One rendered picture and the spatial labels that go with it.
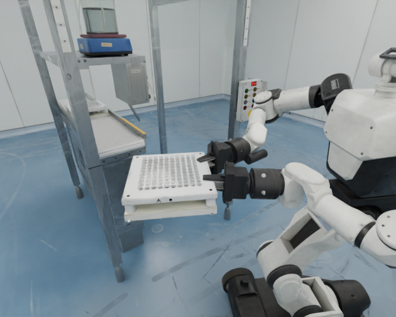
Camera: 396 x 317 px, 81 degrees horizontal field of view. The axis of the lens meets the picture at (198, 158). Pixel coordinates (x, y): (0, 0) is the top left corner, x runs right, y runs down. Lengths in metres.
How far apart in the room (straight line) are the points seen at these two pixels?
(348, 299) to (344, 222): 0.87
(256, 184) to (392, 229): 0.29
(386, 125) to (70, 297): 1.80
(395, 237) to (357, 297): 0.94
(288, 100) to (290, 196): 0.48
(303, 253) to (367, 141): 0.47
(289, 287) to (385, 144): 0.61
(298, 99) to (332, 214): 0.56
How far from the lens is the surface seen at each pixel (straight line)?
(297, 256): 1.03
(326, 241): 0.97
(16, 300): 2.01
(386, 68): 0.84
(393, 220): 0.58
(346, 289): 1.46
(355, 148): 0.82
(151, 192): 0.62
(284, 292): 1.08
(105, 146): 1.34
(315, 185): 0.64
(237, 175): 0.63
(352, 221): 0.61
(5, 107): 4.73
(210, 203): 0.63
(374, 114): 0.78
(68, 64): 1.09
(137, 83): 1.25
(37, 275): 2.06
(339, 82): 1.01
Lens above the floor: 1.44
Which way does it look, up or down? 28 degrees down
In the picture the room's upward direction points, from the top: straight up
